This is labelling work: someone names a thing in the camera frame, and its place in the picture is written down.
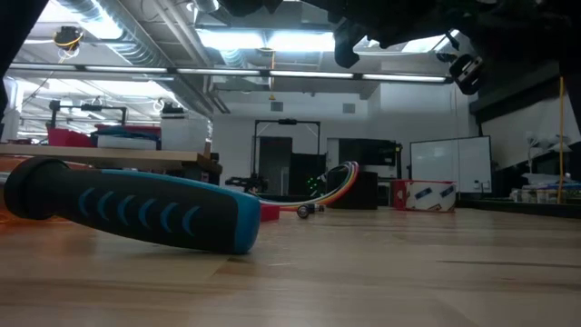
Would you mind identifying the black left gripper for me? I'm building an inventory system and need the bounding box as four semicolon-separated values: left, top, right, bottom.
216;0;283;18

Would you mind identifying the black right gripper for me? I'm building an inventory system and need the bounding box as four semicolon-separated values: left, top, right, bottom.
312;0;459;71

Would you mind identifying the red and white small box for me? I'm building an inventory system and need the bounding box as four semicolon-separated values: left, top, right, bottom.
389;178;458;213

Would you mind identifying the red terminal block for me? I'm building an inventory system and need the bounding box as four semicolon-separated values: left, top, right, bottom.
260;203;281;223

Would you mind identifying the chisel with blue-black handle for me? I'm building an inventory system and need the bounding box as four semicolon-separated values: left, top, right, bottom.
0;156;263;255

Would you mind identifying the black LED light bar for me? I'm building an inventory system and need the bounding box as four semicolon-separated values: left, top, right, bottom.
7;62;456;86

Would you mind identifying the black equipment cabinet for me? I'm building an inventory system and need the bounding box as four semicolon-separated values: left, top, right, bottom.
326;137;406;192

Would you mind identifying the black computer tower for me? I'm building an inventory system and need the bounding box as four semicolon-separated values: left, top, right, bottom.
289;152;328;197

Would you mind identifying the white storage box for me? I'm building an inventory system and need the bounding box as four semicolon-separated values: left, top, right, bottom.
160;112;213;154

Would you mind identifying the whiteboard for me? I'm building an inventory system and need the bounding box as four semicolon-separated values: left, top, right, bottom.
409;135;493;195

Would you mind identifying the small black plug connector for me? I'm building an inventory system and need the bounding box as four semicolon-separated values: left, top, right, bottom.
296;203;327;220

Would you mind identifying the blue fabric bundle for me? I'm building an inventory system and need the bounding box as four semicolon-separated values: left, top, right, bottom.
90;125;162;143

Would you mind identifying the white plastic tray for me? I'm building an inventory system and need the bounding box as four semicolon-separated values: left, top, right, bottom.
96;134;159;151

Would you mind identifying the wooden workbench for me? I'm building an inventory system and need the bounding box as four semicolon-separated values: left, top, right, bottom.
0;144;223;183

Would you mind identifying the white lamp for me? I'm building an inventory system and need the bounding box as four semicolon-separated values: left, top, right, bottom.
525;131;574;158

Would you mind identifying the red plastic bin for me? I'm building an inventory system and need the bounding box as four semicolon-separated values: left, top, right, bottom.
46;127;95;149

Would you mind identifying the row of supply boxes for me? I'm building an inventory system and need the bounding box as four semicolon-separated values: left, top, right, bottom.
508;172;581;205

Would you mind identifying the black metal gantry frame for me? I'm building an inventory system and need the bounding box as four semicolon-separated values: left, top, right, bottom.
252;118;321;183
48;99;128;131

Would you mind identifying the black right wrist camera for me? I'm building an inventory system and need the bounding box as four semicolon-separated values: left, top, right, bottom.
448;53;486;96

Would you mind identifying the black camera device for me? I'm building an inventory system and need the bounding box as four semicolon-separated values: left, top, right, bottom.
161;102;185;120

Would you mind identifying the rainbow ribbon cable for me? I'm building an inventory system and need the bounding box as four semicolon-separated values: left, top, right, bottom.
258;160;361;211

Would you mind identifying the black ceiling-mounted camera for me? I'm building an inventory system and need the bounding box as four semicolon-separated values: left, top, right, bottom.
52;25;86;61

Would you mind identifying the yellow extension cord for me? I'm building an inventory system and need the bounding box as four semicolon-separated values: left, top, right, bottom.
556;75;567;205

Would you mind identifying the black aluminium table frame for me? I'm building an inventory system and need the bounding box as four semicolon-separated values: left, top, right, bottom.
456;197;581;219

